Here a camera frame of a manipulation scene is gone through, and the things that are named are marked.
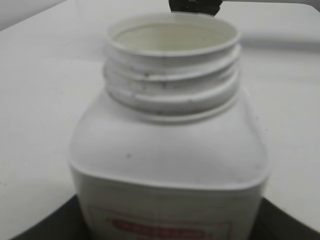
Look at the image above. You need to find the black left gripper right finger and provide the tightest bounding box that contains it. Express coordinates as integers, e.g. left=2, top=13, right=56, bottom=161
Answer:
left=251, top=198, right=320, bottom=240

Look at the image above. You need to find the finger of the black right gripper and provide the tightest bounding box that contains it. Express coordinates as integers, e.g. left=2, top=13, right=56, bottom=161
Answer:
left=168, top=0, right=223, bottom=16

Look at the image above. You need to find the white yili changqing yogurt bottle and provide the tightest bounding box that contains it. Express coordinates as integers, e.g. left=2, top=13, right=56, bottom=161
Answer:
left=68, top=13, right=270, bottom=240

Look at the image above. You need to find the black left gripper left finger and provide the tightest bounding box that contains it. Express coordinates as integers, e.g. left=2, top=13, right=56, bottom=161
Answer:
left=12, top=196, right=89, bottom=240

